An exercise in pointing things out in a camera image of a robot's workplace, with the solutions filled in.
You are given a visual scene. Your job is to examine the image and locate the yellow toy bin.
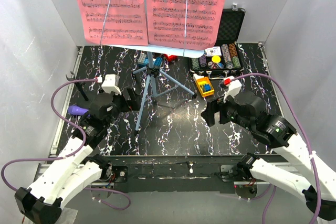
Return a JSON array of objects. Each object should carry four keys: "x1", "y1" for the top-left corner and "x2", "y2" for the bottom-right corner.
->
[{"x1": 193, "y1": 73, "x2": 215, "y2": 98}]

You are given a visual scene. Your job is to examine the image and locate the yellow round chip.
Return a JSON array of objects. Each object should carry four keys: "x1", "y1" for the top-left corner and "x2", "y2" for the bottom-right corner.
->
[{"x1": 212, "y1": 55, "x2": 221, "y2": 63}]

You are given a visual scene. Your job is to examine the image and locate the blue toy brick block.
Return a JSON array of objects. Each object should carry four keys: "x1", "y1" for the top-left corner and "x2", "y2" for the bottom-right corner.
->
[{"x1": 137, "y1": 52, "x2": 163, "y2": 68}]

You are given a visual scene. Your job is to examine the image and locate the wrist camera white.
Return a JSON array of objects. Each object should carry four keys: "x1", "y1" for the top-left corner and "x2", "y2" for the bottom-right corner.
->
[
  {"x1": 223, "y1": 76, "x2": 242, "y2": 103},
  {"x1": 101, "y1": 74, "x2": 122, "y2": 95}
]

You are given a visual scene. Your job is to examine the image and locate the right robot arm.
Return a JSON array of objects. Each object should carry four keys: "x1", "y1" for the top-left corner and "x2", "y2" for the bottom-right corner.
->
[{"x1": 201, "y1": 91, "x2": 335, "y2": 221}]

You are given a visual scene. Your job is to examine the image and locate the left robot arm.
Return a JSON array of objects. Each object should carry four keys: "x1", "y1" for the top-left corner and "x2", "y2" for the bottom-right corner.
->
[{"x1": 15, "y1": 88, "x2": 141, "y2": 223}]

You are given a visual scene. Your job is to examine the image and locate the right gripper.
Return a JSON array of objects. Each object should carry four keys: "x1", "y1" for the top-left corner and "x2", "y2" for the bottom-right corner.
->
[{"x1": 201, "y1": 89, "x2": 254, "y2": 132}]

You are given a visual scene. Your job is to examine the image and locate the purple toy microphone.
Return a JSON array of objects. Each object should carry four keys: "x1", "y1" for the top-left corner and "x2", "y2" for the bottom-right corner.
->
[{"x1": 67, "y1": 105, "x2": 90, "y2": 116}]

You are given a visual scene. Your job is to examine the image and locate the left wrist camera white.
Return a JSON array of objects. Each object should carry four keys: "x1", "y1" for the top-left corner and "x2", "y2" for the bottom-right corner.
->
[{"x1": 101, "y1": 74, "x2": 122, "y2": 95}]

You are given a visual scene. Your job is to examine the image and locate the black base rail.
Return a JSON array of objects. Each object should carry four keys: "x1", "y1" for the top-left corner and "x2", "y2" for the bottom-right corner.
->
[{"x1": 92, "y1": 156, "x2": 257, "y2": 194}]

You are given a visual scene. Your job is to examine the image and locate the red toy brick block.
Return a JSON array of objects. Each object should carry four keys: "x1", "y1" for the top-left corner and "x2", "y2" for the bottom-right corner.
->
[{"x1": 163, "y1": 54, "x2": 178, "y2": 62}]

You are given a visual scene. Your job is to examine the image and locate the black poker chip case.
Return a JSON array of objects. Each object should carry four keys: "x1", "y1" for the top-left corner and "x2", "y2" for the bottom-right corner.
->
[{"x1": 188, "y1": 8, "x2": 245, "y2": 76}]

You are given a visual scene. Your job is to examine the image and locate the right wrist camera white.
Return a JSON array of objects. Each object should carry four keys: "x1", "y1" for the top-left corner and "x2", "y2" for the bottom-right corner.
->
[{"x1": 223, "y1": 76, "x2": 242, "y2": 103}]

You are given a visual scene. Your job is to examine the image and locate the white card deck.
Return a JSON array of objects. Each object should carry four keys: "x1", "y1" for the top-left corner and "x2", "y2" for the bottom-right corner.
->
[{"x1": 205, "y1": 46, "x2": 222, "y2": 57}]

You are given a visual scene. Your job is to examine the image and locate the light blue music stand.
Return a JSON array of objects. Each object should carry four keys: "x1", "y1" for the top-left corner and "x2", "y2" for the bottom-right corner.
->
[{"x1": 104, "y1": 0, "x2": 208, "y2": 135}]

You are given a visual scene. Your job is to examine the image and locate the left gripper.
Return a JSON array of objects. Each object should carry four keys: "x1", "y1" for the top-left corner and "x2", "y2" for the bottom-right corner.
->
[{"x1": 104, "y1": 87, "x2": 142, "y2": 127}]

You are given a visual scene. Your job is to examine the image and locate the pink sheet music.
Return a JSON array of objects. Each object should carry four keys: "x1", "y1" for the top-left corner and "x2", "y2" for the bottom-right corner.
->
[
  {"x1": 76, "y1": 0, "x2": 148, "y2": 46},
  {"x1": 146, "y1": 0, "x2": 225, "y2": 50}
]

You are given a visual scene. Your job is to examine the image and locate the black microphone stand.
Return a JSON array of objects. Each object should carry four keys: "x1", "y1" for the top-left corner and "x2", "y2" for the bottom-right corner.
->
[{"x1": 66, "y1": 71, "x2": 89, "y2": 102}]

